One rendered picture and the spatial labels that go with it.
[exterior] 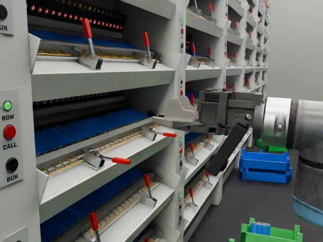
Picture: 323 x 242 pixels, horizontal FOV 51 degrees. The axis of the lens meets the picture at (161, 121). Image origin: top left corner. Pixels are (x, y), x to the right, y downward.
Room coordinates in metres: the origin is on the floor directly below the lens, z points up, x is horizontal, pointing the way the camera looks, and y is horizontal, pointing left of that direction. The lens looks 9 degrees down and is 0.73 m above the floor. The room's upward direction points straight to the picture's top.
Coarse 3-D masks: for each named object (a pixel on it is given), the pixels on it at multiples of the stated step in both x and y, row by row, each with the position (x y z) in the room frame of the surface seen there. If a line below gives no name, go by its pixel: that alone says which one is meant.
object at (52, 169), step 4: (156, 124) 1.01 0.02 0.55; (140, 132) 0.89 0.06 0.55; (128, 136) 0.83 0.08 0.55; (132, 136) 0.85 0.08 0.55; (116, 140) 0.78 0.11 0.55; (120, 140) 0.79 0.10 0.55; (124, 140) 0.81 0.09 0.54; (112, 144) 0.75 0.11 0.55; (104, 148) 0.72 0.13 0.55; (80, 156) 0.64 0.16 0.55; (72, 160) 0.61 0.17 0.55; (76, 160) 0.63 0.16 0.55; (60, 164) 0.58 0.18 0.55; (64, 164) 0.59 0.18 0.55; (68, 164) 0.60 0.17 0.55; (52, 168) 0.56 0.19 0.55; (44, 172) 0.54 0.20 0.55; (48, 172) 0.55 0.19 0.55
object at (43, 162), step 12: (144, 120) 0.95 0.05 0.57; (108, 132) 0.76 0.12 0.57; (120, 132) 0.79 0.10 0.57; (132, 132) 0.86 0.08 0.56; (84, 144) 0.66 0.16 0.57; (96, 144) 0.69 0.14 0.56; (108, 144) 0.73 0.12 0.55; (48, 156) 0.56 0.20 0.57; (60, 156) 0.58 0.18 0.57; (72, 156) 0.62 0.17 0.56; (48, 168) 0.56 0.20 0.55
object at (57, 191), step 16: (128, 96) 1.08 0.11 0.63; (48, 112) 0.73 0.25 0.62; (144, 112) 1.06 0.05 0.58; (160, 112) 1.04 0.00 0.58; (160, 128) 1.00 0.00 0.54; (128, 144) 0.80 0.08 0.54; (144, 144) 0.84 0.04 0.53; (160, 144) 0.93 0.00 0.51; (48, 176) 0.46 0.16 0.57; (64, 176) 0.56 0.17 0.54; (80, 176) 0.58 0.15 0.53; (96, 176) 0.61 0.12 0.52; (112, 176) 0.69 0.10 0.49; (48, 192) 0.50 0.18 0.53; (64, 192) 0.52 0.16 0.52; (80, 192) 0.58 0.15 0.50; (48, 208) 0.49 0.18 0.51; (64, 208) 0.54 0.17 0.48
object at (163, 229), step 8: (152, 224) 1.05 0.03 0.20; (160, 224) 1.04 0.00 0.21; (144, 232) 1.01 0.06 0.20; (152, 232) 1.01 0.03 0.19; (160, 232) 1.02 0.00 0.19; (168, 232) 1.03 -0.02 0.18; (176, 232) 1.02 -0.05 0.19; (136, 240) 0.96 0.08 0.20; (144, 240) 0.89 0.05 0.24; (152, 240) 1.01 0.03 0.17; (160, 240) 1.02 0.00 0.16; (168, 240) 1.03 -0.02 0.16; (176, 240) 1.02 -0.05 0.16
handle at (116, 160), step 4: (100, 152) 0.64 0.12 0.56; (96, 156) 0.63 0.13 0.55; (100, 156) 0.64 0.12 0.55; (112, 160) 0.62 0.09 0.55; (116, 160) 0.61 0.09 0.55; (120, 160) 0.61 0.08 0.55; (124, 160) 0.61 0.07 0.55; (128, 160) 0.61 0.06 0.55; (124, 164) 0.61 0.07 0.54; (128, 164) 0.61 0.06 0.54
